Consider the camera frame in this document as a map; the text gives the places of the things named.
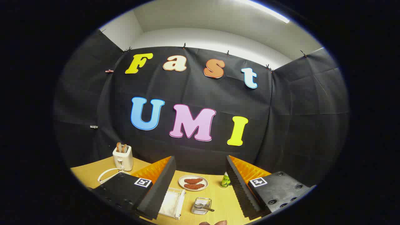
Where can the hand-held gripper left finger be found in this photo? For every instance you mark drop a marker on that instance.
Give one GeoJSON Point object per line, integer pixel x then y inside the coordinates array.
{"type": "Point", "coordinates": [162, 184]}

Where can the brown sausage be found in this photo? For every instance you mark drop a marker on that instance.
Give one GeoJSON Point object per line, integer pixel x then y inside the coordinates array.
{"type": "Point", "coordinates": [193, 180]}
{"type": "Point", "coordinates": [193, 186]}

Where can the white toaster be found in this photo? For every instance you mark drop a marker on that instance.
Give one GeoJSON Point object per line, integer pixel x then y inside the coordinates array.
{"type": "Point", "coordinates": [122, 159]}

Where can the white plate with sausages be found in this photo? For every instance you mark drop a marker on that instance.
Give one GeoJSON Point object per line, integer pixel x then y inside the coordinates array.
{"type": "Point", "coordinates": [193, 182]}

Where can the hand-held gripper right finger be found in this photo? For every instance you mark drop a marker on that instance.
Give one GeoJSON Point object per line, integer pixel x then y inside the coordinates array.
{"type": "Point", "coordinates": [237, 184]}

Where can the toasted bread slice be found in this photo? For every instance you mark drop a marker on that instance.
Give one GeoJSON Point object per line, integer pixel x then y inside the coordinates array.
{"type": "Point", "coordinates": [119, 147]}
{"type": "Point", "coordinates": [124, 148]}

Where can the green label drink bottle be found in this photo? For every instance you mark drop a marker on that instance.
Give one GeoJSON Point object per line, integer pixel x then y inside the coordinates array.
{"type": "Point", "coordinates": [225, 181]}

